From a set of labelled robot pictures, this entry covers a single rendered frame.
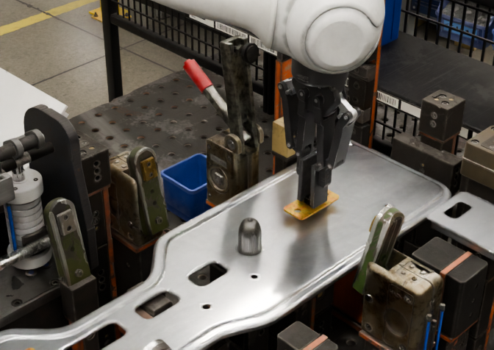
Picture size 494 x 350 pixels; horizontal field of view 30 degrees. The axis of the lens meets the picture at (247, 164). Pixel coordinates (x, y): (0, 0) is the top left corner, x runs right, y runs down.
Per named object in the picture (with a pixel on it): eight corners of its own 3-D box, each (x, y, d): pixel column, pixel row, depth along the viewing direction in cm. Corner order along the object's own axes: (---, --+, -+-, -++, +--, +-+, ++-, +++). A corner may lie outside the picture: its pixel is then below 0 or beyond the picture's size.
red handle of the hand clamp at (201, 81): (240, 143, 136) (179, 61, 139) (234, 151, 137) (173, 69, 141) (259, 133, 138) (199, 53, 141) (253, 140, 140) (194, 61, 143)
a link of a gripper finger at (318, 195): (325, 156, 129) (329, 159, 128) (323, 198, 132) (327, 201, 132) (311, 165, 127) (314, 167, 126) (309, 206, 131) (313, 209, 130)
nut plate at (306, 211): (301, 220, 129) (301, 214, 128) (281, 209, 131) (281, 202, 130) (340, 198, 134) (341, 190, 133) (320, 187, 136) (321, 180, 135)
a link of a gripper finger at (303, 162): (303, 161, 128) (299, 159, 128) (300, 202, 132) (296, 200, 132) (317, 153, 129) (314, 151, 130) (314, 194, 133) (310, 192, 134)
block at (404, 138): (431, 312, 159) (453, 165, 143) (376, 279, 167) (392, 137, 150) (441, 304, 161) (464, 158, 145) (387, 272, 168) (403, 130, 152)
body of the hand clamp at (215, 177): (234, 331, 155) (234, 154, 136) (206, 311, 159) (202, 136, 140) (259, 315, 159) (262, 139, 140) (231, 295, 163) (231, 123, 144)
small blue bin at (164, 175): (192, 230, 179) (191, 192, 174) (159, 209, 185) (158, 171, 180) (233, 208, 185) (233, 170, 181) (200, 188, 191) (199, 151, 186)
